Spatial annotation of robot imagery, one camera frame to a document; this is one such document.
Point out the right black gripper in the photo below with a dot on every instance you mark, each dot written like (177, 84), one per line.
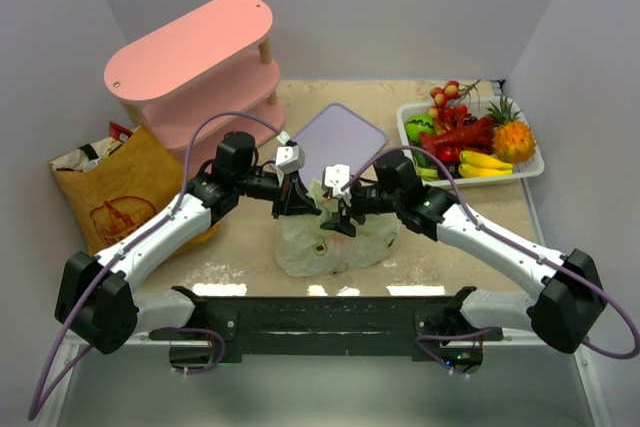
(345, 209)

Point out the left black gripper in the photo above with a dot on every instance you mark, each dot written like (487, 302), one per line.
(286, 195)

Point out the light green plastic bag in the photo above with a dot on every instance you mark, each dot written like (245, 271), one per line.
(304, 249)

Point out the brown Trader Joe's bag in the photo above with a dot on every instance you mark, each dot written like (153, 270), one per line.
(114, 188)

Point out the red Chuba chips bag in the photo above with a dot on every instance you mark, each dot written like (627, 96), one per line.
(119, 133)

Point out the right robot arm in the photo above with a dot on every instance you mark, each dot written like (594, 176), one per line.
(560, 294)

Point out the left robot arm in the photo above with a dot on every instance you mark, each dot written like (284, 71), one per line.
(98, 298)

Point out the lavender tray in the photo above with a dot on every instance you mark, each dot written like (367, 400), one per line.
(337, 135)

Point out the green toy watermelon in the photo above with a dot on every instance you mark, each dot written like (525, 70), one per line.
(417, 124)

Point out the red toy apple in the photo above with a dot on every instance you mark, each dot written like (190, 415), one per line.
(448, 154)

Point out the lower yellow toy banana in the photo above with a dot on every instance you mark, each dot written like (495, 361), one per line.
(471, 171)

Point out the yellow toy banana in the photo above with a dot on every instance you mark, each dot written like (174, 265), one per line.
(484, 161)
(471, 171)

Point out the upper yellow toy banana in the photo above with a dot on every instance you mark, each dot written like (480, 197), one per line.
(484, 161)

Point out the pink two-tier shelf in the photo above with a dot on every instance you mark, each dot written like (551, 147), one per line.
(200, 76)

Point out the red toy lobster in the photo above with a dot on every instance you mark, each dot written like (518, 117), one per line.
(478, 134)

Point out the red yellow berry sprig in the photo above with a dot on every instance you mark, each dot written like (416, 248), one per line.
(452, 93)

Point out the toy pineapple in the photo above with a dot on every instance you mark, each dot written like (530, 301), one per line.
(513, 140)

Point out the white plastic basket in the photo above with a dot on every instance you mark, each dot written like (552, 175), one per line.
(533, 167)

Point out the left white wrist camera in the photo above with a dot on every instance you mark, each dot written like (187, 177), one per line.
(289, 156)

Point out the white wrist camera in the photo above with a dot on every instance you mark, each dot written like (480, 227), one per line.
(289, 156)
(334, 182)

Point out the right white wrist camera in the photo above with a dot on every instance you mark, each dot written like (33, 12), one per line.
(334, 182)

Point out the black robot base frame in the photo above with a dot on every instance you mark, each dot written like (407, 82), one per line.
(418, 327)

